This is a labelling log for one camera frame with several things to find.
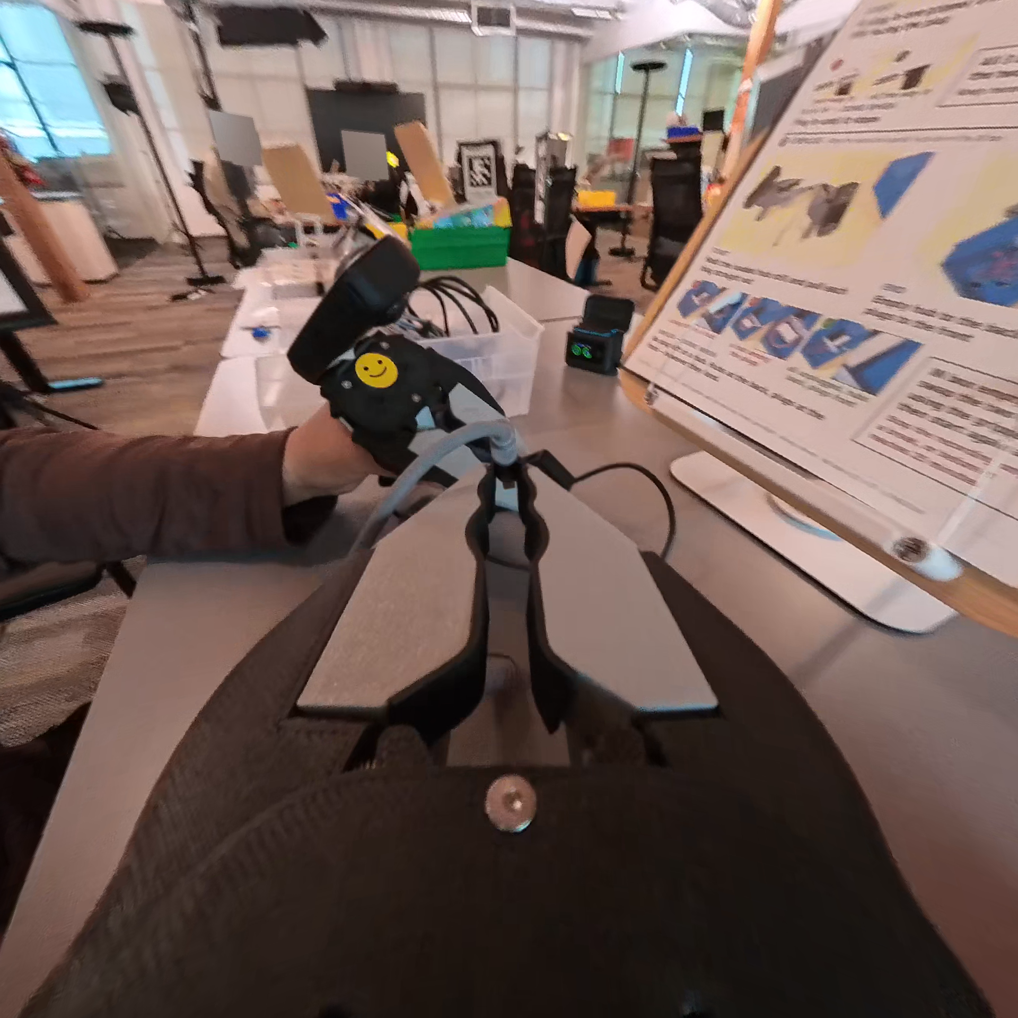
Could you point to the yellow box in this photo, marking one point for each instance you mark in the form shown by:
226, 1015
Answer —
596, 199

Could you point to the person's left forearm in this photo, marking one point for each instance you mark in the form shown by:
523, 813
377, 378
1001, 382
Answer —
143, 493

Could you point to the black case with green lights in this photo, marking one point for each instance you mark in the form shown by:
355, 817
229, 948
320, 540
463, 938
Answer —
608, 314

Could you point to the grey panel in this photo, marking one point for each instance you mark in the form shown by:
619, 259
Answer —
364, 155
235, 135

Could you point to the window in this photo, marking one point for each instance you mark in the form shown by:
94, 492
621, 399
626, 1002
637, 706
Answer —
48, 95

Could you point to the black mesh office chair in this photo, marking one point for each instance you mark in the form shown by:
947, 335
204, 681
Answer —
557, 207
676, 207

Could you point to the cardboard sheet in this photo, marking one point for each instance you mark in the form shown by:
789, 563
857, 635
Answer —
294, 179
421, 159

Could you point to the dark wall screen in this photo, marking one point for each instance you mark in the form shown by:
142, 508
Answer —
326, 127

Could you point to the black floor lamp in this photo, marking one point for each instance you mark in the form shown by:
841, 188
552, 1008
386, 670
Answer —
648, 66

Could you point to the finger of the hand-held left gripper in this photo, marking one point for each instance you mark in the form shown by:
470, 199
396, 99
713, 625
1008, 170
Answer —
473, 402

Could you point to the green plastic crate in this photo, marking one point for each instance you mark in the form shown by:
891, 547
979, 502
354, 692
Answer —
461, 250

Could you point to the black light stand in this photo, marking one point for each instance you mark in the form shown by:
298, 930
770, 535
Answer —
205, 280

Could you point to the black framed board on stand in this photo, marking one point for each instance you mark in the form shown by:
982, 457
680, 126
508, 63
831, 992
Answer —
12, 294

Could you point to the white cabinet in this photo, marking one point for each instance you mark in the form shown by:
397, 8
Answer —
79, 238

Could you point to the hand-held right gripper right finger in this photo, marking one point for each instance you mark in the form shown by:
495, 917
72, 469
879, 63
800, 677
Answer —
620, 620

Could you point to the black and white tag sign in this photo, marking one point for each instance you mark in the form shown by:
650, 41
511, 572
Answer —
479, 171

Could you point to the black usb hub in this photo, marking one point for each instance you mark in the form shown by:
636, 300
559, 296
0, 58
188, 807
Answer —
553, 469

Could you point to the clear plastic bin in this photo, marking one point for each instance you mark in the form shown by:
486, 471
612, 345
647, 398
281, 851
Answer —
509, 366

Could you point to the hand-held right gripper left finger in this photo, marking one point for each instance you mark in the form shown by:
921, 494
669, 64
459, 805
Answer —
398, 628

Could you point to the black ceiling panel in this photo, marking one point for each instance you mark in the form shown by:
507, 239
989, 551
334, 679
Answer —
266, 25

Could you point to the white stand base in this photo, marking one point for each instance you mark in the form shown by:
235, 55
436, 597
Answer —
732, 493

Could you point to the person's left hand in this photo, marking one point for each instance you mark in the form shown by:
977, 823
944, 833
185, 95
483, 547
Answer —
322, 461

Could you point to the instruction sheet on wooden board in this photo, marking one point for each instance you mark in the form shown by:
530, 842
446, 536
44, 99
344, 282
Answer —
835, 318

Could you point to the orange wooden post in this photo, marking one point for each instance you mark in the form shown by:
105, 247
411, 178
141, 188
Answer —
755, 63

